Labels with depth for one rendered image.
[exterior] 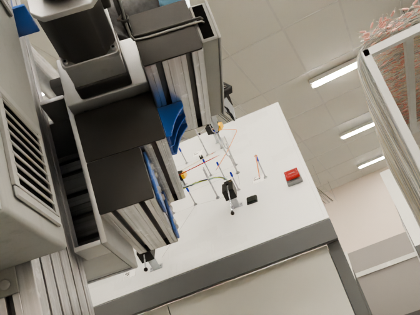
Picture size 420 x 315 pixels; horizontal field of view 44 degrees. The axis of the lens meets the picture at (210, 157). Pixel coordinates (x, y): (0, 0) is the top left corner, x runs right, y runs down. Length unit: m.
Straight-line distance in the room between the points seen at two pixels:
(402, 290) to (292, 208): 11.03
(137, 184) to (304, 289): 0.96
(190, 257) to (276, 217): 0.32
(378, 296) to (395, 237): 1.40
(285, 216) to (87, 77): 1.07
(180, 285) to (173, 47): 1.09
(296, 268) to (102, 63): 1.08
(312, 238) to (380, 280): 11.13
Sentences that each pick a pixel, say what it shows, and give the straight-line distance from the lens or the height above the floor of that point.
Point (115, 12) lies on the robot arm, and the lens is 1.15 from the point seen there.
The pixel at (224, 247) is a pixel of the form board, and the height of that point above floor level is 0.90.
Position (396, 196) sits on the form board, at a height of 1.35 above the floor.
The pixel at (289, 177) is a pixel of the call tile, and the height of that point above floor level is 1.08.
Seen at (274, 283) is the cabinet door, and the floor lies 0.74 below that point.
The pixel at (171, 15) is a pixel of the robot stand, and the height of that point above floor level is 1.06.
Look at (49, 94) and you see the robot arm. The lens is 1.59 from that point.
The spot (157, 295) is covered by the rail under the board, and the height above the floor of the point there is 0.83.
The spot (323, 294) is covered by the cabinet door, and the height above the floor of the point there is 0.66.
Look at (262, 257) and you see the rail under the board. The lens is 1.67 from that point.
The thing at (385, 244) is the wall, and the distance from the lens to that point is 12.78.
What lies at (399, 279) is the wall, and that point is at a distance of 12.74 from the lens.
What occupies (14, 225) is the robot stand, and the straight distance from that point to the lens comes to 0.51.
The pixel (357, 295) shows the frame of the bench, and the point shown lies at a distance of 1.68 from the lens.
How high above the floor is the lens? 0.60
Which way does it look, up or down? 20 degrees up
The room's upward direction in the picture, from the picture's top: 19 degrees counter-clockwise
